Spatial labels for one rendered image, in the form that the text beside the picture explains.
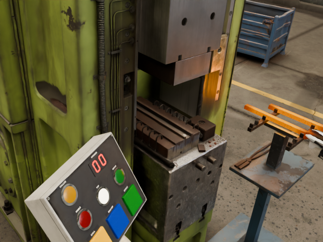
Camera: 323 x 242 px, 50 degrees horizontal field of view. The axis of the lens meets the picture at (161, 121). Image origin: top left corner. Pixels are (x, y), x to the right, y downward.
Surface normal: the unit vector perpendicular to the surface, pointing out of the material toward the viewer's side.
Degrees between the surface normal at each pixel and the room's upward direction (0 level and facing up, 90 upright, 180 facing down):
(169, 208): 90
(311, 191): 0
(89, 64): 90
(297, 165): 0
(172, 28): 90
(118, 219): 60
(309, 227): 0
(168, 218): 90
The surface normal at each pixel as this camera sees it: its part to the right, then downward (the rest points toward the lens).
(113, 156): 0.83, -0.21
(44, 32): -0.73, 0.29
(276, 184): 0.07, -0.85
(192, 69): 0.68, 0.42
